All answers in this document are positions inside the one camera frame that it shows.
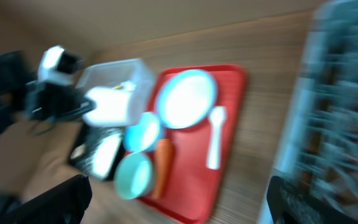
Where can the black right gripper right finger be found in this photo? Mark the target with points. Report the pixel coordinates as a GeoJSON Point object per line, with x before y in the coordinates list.
{"type": "Point", "coordinates": [288, 205]}

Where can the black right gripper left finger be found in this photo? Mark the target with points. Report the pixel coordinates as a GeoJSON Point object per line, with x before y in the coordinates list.
{"type": "Point", "coordinates": [65, 203]}

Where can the green bowl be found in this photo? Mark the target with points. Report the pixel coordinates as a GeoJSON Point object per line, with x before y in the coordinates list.
{"type": "Point", "coordinates": [134, 176]}

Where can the light blue bowl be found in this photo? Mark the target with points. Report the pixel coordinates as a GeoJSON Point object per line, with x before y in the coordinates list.
{"type": "Point", "coordinates": [143, 136]}

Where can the orange carrot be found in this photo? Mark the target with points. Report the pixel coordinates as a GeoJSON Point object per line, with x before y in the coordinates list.
{"type": "Point", "coordinates": [163, 158]}

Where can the light blue plate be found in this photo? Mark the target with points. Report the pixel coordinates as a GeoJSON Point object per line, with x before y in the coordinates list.
{"type": "Point", "coordinates": [186, 98]}

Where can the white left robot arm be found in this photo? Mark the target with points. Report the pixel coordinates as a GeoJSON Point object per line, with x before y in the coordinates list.
{"type": "Point", "coordinates": [50, 96]}

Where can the grey dishwasher rack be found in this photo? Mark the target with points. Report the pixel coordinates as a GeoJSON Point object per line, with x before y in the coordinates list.
{"type": "Point", "coordinates": [318, 150]}

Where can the black tray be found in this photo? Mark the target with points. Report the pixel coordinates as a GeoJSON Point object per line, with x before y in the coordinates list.
{"type": "Point", "coordinates": [97, 151]}

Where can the red tray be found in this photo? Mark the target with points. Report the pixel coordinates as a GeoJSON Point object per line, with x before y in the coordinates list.
{"type": "Point", "coordinates": [192, 188]}

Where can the white plastic spoon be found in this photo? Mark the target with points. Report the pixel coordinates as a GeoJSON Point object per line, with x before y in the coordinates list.
{"type": "Point", "coordinates": [216, 118]}

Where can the clear plastic bin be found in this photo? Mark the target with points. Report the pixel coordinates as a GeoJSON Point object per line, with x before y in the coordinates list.
{"type": "Point", "coordinates": [120, 91]}

